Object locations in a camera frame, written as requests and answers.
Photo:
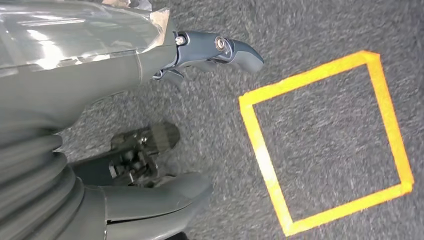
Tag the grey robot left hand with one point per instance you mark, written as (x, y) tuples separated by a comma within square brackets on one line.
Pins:
[(66, 59)]

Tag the black robot left foot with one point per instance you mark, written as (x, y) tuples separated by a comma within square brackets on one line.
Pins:
[(159, 136)]

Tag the yellow floor tape square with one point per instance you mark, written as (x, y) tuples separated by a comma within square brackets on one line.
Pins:
[(265, 165)]

